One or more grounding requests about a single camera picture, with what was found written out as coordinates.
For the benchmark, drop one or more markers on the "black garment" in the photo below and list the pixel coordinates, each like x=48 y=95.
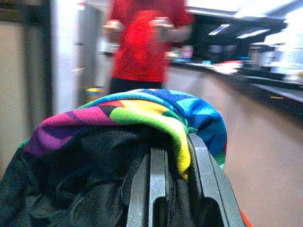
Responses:
x=71 y=177

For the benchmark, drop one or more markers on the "person in red shirt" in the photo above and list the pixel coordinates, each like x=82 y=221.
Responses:
x=142 y=47

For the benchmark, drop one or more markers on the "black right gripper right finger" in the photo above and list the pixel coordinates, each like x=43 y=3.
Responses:
x=206 y=179

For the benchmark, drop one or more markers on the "black kitchen countertop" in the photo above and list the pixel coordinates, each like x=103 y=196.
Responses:
x=260 y=79

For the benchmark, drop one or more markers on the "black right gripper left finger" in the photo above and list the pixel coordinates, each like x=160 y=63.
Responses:
x=157 y=175

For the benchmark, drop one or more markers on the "beige door frame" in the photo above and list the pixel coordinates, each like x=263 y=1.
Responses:
x=14 y=71

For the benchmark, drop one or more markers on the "rainbow patterned garment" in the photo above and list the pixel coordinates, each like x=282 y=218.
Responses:
x=142 y=111

